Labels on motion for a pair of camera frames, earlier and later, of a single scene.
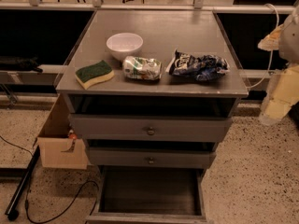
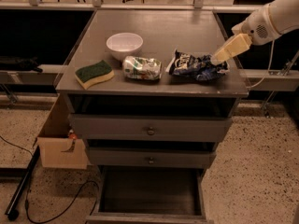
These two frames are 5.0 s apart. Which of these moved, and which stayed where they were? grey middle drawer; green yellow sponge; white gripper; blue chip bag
Moved: white gripper
Stayed: grey middle drawer; blue chip bag; green yellow sponge
